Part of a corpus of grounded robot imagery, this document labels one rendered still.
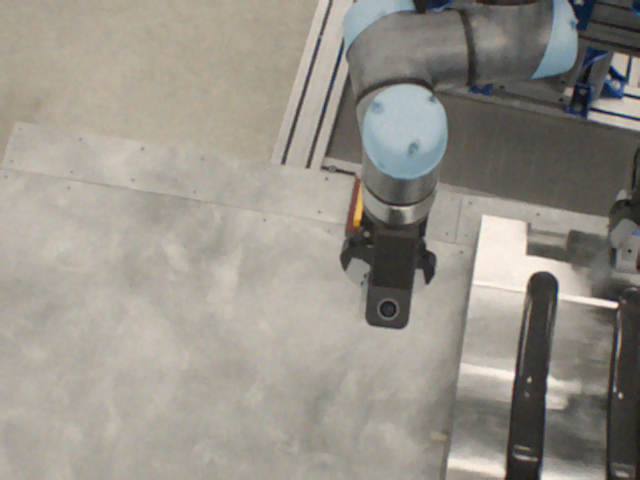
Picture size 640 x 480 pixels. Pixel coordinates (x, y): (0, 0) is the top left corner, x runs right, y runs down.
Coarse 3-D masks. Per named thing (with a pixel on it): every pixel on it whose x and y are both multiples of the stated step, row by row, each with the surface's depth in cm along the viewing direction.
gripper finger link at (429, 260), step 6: (426, 252) 143; (432, 252) 144; (426, 258) 143; (432, 258) 144; (426, 264) 144; (432, 264) 144; (426, 270) 145; (432, 270) 145; (426, 276) 147; (432, 276) 147; (426, 282) 148
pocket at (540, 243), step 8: (528, 232) 165; (536, 232) 165; (544, 232) 165; (552, 232) 165; (568, 232) 164; (528, 240) 166; (536, 240) 166; (544, 240) 166; (552, 240) 165; (560, 240) 165; (568, 240) 165; (528, 248) 165; (536, 248) 165; (544, 248) 165; (552, 248) 165; (560, 248) 165; (568, 248) 164; (536, 256) 165; (544, 256) 165; (552, 256) 165; (560, 256) 165; (568, 256) 162
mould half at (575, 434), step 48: (480, 240) 163; (576, 240) 163; (480, 288) 160; (576, 288) 160; (480, 336) 158; (576, 336) 158; (480, 384) 155; (576, 384) 156; (480, 432) 150; (576, 432) 151
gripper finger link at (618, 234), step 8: (624, 192) 158; (624, 224) 154; (632, 224) 154; (608, 232) 157; (616, 232) 156; (624, 232) 156; (632, 232) 155; (608, 240) 160; (616, 240) 158; (624, 240) 158
